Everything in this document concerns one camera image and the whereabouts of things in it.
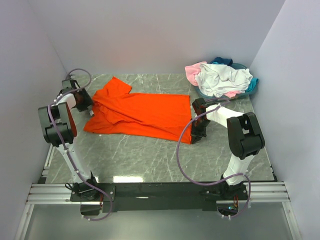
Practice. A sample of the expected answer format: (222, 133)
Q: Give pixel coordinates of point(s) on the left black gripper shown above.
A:
(88, 100)

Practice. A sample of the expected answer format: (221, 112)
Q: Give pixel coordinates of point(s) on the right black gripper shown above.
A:
(196, 136)

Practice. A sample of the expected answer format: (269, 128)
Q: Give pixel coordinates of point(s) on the orange t shirt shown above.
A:
(119, 111)

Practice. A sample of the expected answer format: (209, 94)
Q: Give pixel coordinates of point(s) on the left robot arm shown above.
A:
(59, 129)

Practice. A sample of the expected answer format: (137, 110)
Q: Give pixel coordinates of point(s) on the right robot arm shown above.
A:
(245, 138)

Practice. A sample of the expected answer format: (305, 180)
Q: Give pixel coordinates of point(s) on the pink t shirt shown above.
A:
(192, 70)

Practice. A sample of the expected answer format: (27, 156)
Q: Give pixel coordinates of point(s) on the dark blue t shirt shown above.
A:
(222, 61)

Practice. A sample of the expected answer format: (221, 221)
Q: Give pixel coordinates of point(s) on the teal t shirt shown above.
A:
(253, 86)

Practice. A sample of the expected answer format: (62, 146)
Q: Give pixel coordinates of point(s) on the teal plastic basket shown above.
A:
(224, 81)

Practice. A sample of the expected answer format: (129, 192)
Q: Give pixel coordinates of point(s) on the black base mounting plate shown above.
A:
(152, 196)

